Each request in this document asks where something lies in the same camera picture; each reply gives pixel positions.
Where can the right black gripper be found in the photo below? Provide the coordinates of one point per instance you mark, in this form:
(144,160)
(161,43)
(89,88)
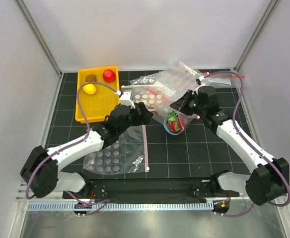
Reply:
(181,104)

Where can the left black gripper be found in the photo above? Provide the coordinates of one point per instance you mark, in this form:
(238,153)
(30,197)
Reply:
(143,119)

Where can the blue zipper clear bag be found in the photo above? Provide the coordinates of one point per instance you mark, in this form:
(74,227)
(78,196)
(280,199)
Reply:
(161,108)

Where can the red dragon fruit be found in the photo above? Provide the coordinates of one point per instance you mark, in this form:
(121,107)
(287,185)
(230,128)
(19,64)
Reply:
(175,122)

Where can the red apple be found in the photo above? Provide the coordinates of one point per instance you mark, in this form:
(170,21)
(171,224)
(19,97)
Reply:
(109,76)

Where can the yellow lemon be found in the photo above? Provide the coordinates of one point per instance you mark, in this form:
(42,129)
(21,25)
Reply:
(89,89)

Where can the brown kiwi fruit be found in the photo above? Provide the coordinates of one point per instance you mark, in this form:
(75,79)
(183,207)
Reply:
(91,78)

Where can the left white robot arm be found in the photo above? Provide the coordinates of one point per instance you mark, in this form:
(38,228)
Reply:
(42,170)

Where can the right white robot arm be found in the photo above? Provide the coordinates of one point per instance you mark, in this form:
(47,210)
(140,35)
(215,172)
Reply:
(269,177)

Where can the white polka dot bag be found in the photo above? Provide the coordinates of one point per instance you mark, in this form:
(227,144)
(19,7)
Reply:
(156,97)

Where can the red dotted clear bag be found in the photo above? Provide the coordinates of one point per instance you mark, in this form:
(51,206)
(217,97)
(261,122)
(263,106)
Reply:
(173,82)

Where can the pink zipper polka dot bag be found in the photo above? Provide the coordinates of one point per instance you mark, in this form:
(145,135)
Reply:
(128,155)

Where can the orange zipper bag far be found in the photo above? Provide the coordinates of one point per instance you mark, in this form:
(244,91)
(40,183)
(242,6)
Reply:
(221,80)

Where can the yellow plastic bin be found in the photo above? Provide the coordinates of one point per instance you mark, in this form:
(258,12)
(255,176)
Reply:
(97,106)

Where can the black grid mat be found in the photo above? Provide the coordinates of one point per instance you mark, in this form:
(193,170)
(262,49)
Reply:
(196,152)

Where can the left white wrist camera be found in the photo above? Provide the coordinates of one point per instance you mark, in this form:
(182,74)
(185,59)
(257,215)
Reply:
(125,98)

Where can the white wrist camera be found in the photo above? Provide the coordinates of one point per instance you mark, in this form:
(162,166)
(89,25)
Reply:
(201,81)
(125,98)

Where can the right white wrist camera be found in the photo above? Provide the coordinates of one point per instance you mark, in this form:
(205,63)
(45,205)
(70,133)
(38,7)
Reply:
(201,81)

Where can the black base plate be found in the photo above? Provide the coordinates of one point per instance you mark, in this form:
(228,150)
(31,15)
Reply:
(153,190)

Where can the slotted cable duct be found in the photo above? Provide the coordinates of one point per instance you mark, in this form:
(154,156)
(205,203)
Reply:
(73,206)

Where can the right aluminium frame post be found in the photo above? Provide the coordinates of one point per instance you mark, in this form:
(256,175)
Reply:
(269,10)

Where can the aluminium frame post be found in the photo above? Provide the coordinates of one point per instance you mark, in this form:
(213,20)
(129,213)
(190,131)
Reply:
(40,39)
(269,10)

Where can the left aluminium frame post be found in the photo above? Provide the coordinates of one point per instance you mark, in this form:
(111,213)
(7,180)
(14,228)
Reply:
(40,39)

